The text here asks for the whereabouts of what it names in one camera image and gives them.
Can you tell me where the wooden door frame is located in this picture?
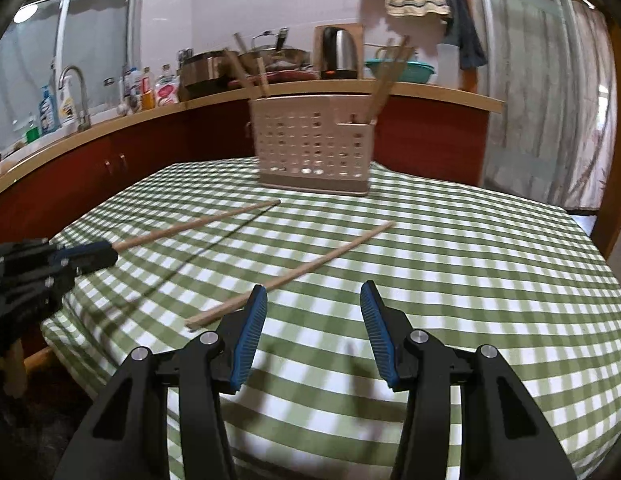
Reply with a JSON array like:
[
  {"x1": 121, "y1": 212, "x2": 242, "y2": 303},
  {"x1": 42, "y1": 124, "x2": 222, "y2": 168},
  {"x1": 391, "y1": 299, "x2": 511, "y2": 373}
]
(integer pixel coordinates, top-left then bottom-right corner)
[{"x1": 561, "y1": 0, "x2": 621, "y2": 261}]

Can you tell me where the wooden countertop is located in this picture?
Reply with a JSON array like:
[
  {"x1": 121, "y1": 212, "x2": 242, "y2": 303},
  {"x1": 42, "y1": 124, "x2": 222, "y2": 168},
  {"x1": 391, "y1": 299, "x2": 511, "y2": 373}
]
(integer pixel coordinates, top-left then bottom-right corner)
[{"x1": 0, "y1": 77, "x2": 506, "y2": 201}]

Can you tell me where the dark grey cloth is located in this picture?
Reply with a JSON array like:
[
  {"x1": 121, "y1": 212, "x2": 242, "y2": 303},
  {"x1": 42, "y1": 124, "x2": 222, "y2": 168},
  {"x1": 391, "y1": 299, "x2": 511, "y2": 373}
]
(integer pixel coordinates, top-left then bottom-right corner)
[{"x1": 443, "y1": 0, "x2": 489, "y2": 71}]

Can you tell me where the green checked tablecloth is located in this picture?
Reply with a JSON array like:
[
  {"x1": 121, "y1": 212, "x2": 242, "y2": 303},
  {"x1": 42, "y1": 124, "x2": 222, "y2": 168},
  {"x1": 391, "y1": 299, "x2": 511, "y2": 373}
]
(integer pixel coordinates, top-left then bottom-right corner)
[{"x1": 40, "y1": 156, "x2": 619, "y2": 480}]

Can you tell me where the dark rice cooker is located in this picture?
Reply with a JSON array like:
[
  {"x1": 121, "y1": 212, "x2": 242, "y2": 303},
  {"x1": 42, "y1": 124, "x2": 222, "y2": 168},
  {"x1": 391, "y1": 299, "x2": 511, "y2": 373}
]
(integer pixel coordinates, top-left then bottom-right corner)
[{"x1": 178, "y1": 51, "x2": 231, "y2": 101}]

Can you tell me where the steel wok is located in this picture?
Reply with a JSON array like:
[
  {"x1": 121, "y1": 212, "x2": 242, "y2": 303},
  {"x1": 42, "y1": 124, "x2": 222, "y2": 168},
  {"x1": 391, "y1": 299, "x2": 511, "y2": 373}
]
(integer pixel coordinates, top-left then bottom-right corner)
[{"x1": 238, "y1": 46, "x2": 311, "y2": 73}]

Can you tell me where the orange bottle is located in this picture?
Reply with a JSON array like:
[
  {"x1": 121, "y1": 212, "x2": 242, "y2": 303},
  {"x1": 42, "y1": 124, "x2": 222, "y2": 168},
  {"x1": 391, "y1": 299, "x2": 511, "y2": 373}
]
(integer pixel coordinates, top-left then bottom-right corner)
[{"x1": 140, "y1": 66, "x2": 156, "y2": 110}]

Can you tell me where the red induction cooker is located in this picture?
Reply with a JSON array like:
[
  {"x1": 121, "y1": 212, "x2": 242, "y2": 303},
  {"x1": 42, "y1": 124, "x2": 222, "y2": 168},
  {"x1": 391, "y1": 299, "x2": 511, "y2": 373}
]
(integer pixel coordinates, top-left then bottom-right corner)
[{"x1": 228, "y1": 69, "x2": 324, "y2": 87}]

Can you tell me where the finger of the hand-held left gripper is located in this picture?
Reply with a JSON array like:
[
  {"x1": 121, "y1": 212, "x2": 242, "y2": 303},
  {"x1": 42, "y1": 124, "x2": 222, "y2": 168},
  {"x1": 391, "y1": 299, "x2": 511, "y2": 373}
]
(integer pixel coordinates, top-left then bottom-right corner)
[
  {"x1": 60, "y1": 250, "x2": 118, "y2": 276},
  {"x1": 49, "y1": 241, "x2": 114, "y2": 258}
]

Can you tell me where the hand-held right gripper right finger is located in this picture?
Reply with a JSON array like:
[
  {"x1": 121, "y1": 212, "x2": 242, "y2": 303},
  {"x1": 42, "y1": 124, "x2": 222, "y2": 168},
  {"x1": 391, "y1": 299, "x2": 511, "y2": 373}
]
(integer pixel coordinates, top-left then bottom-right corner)
[{"x1": 359, "y1": 281, "x2": 576, "y2": 480}]

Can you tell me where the pink perforated utensil basket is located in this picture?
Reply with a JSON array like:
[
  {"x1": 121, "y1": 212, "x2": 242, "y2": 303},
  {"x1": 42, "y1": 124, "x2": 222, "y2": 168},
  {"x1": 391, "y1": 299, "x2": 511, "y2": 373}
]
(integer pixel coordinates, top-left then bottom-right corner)
[{"x1": 244, "y1": 96, "x2": 380, "y2": 197}]

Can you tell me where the steel kitchen faucet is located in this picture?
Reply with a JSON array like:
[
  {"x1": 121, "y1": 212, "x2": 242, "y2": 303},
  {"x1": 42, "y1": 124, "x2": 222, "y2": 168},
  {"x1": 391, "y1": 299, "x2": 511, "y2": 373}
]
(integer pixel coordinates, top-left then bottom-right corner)
[{"x1": 58, "y1": 65, "x2": 92, "y2": 133}]

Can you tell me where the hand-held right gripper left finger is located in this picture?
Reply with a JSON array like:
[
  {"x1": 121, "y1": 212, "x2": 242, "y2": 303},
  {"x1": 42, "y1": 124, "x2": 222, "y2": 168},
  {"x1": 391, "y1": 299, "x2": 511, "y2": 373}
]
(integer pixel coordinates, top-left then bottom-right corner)
[{"x1": 53, "y1": 284, "x2": 268, "y2": 480}]

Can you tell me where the steel electric kettle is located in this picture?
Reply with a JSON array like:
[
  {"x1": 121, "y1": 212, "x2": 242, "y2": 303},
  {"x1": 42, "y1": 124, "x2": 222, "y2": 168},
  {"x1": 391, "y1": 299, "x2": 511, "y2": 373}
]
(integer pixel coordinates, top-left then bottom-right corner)
[{"x1": 321, "y1": 26, "x2": 360, "y2": 80}]

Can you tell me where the teal plastic colander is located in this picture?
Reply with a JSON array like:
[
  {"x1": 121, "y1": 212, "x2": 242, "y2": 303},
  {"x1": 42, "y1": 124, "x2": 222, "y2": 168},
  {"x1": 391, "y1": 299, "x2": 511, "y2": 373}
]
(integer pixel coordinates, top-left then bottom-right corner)
[{"x1": 365, "y1": 57, "x2": 436, "y2": 85}]

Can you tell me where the translucent plastic jug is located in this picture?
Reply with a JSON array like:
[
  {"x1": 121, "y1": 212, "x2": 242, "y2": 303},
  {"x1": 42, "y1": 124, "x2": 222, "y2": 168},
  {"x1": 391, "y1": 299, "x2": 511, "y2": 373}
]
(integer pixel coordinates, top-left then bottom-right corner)
[{"x1": 437, "y1": 42, "x2": 462, "y2": 92}]

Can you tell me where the blue detergent bottle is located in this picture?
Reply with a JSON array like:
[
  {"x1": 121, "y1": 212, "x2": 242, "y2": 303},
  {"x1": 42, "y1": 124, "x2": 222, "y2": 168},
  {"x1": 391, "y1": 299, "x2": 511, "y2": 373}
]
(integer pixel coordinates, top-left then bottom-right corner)
[{"x1": 39, "y1": 85, "x2": 60, "y2": 135}]

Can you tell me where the aluminium sliding window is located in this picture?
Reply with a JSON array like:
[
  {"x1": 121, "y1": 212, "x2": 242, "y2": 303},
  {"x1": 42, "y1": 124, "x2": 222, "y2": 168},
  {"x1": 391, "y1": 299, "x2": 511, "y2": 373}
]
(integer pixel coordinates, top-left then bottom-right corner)
[{"x1": 0, "y1": 0, "x2": 141, "y2": 156}]

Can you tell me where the white enamel pot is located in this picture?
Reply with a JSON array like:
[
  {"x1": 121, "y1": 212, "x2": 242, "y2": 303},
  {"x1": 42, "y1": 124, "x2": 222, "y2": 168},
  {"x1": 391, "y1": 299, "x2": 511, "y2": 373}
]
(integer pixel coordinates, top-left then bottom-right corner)
[{"x1": 375, "y1": 45, "x2": 419, "y2": 61}]

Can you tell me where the frosted glass sliding door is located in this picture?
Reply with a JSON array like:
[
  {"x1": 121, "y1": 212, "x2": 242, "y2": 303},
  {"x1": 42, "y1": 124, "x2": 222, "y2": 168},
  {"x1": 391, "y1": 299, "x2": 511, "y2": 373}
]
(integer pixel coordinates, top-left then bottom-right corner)
[{"x1": 465, "y1": 0, "x2": 609, "y2": 211}]

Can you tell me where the red kitchen cabinet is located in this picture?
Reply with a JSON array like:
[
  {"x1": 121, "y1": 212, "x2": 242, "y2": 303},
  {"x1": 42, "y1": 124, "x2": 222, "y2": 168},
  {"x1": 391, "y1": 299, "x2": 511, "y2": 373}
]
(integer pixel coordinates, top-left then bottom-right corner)
[{"x1": 0, "y1": 95, "x2": 491, "y2": 261}]

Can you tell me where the white spray bottle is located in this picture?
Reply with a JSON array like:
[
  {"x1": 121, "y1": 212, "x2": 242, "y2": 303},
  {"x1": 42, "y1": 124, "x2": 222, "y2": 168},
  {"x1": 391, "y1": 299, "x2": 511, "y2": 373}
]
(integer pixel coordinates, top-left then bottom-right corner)
[{"x1": 58, "y1": 77, "x2": 77, "y2": 127}]

